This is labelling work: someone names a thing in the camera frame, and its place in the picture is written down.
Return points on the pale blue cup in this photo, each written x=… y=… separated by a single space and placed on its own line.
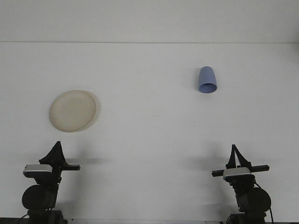
x=206 y=78

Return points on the pale round plate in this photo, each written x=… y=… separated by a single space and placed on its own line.
x=72 y=112

